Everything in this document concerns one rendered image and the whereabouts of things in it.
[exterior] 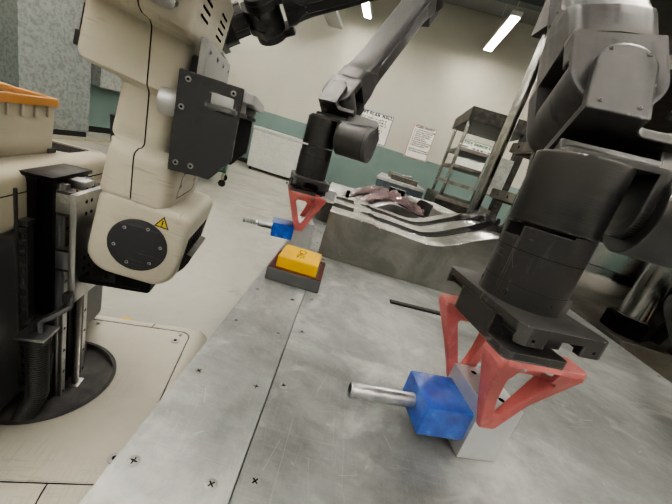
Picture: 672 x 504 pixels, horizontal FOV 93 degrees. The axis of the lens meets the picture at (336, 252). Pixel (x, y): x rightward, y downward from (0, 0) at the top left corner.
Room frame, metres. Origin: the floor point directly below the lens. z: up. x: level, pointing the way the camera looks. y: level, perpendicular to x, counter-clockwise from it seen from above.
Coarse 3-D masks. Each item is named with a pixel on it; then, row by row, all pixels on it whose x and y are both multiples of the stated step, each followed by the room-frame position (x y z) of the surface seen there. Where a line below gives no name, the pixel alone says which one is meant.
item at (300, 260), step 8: (288, 248) 0.46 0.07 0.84; (296, 248) 0.47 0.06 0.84; (280, 256) 0.42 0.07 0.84; (288, 256) 0.43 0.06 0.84; (296, 256) 0.44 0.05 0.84; (304, 256) 0.45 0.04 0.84; (312, 256) 0.46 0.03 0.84; (320, 256) 0.47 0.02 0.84; (280, 264) 0.42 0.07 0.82; (288, 264) 0.42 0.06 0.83; (296, 264) 0.42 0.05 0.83; (304, 264) 0.42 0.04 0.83; (312, 264) 0.43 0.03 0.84; (304, 272) 0.42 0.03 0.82; (312, 272) 0.42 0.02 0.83
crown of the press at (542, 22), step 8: (656, 0) 1.45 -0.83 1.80; (664, 0) 1.44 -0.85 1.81; (544, 8) 1.94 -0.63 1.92; (656, 8) 1.49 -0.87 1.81; (664, 8) 1.48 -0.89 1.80; (544, 16) 1.90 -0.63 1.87; (664, 16) 1.52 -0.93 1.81; (536, 24) 1.96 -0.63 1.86; (544, 24) 1.86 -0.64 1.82; (664, 24) 1.56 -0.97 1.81; (536, 32) 1.92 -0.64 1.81; (544, 32) 1.89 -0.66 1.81; (664, 32) 1.61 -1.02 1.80
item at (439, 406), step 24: (360, 384) 0.21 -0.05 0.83; (408, 384) 0.24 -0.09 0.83; (432, 384) 0.23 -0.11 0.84; (456, 384) 0.24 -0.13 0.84; (408, 408) 0.22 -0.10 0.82; (432, 408) 0.20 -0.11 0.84; (456, 408) 0.21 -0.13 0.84; (432, 432) 0.20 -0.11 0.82; (456, 432) 0.21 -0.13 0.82; (480, 432) 0.21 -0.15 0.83; (504, 432) 0.21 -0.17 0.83; (480, 456) 0.21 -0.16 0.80
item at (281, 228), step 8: (264, 224) 0.58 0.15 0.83; (272, 224) 0.57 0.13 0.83; (280, 224) 0.57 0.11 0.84; (288, 224) 0.58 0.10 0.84; (312, 224) 0.58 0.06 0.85; (272, 232) 0.57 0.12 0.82; (280, 232) 0.57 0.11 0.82; (288, 232) 0.57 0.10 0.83; (296, 232) 0.57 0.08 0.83; (304, 232) 0.58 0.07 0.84; (312, 232) 0.58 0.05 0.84; (296, 240) 0.58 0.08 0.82; (304, 240) 0.58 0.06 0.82; (304, 248) 0.58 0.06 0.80
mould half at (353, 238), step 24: (336, 216) 0.58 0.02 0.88; (360, 216) 0.62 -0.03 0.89; (384, 216) 0.73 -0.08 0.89; (432, 216) 0.84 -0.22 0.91; (336, 240) 0.58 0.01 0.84; (360, 240) 0.58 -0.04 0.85; (384, 240) 0.58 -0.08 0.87; (408, 240) 0.58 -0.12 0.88; (432, 240) 0.62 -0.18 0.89; (456, 240) 0.61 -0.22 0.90; (480, 240) 0.59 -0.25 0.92; (360, 264) 0.58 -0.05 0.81; (384, 264) 0.58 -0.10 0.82; (408, 264) 0.59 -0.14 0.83; (432, 264) 0.59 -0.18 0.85; (456, 264) 0.59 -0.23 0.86; (480, 264) 0.59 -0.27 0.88; (432, 288) 0.59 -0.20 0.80; (456, 288) 0.59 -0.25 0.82
